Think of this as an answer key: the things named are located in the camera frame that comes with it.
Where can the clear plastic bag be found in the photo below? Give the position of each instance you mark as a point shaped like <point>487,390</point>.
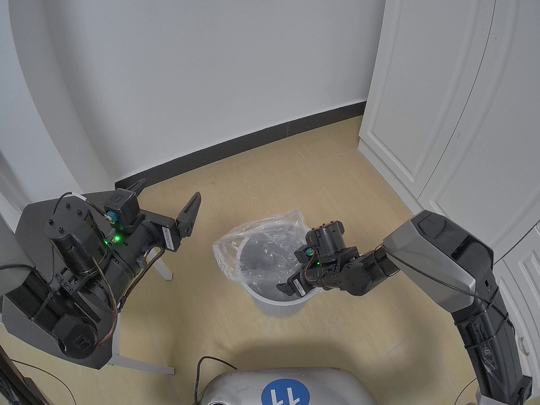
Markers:
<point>261,230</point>

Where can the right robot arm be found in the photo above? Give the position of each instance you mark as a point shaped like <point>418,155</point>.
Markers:
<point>438,260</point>

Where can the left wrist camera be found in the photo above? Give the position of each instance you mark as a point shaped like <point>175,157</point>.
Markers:
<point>122,209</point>

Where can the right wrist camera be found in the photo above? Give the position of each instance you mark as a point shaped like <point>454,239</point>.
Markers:
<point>307,255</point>

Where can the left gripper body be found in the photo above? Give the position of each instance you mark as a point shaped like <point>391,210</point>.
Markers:
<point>156,230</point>

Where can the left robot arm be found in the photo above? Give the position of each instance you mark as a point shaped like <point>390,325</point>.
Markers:
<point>76,234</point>

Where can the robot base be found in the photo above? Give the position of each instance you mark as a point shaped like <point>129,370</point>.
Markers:
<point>287,384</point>

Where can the grey white chair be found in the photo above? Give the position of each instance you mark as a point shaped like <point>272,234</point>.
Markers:
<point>33,217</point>

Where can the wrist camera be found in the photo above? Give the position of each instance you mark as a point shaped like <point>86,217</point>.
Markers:
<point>122,209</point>
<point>307,255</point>

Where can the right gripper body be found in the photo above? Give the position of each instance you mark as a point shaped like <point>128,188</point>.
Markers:
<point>303,285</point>

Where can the white wardrobe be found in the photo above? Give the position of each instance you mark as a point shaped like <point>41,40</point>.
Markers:
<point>443,99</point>

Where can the light grey trash bin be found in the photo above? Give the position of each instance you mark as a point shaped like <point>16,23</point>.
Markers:
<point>278,306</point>

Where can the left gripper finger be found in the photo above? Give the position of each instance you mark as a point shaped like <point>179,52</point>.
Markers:
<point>131,189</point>
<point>187,222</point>

